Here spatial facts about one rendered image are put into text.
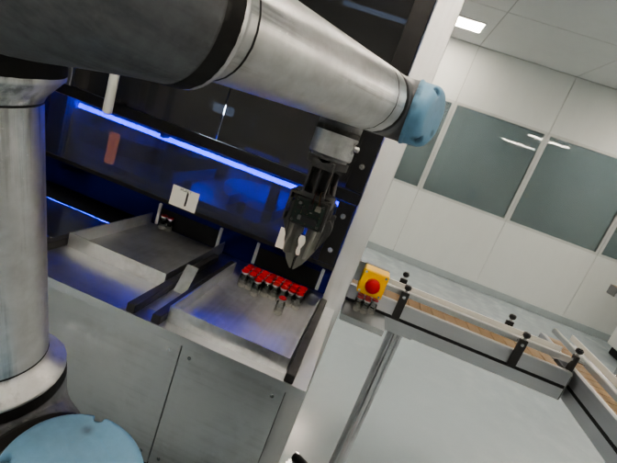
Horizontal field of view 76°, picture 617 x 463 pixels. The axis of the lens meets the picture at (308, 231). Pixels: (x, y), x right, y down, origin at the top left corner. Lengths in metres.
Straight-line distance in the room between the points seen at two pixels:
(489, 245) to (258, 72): 5.73
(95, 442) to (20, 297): 0.14
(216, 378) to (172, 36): 1.20
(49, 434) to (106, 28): 0.33
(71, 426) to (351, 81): 0.39
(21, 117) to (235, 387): 1.11
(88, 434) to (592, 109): 6.07
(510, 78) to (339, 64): 5.59
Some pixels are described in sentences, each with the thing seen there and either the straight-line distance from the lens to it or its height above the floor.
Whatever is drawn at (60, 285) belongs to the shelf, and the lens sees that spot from 0.95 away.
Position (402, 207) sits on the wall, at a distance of 5.70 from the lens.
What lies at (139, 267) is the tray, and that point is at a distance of 1.00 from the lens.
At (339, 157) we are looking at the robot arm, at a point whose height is 1.30.
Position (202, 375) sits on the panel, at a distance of 1.37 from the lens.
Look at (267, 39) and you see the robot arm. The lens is 0.28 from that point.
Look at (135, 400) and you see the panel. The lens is 1.55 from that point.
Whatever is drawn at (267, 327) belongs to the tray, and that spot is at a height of 0.88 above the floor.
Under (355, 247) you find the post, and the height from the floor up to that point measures 1.07.
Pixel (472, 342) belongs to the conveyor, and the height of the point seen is 0.91.
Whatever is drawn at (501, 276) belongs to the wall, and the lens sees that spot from 6.10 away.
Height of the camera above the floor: 1.33
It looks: 14 degrees down
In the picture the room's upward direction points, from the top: 20 degrees clockwise
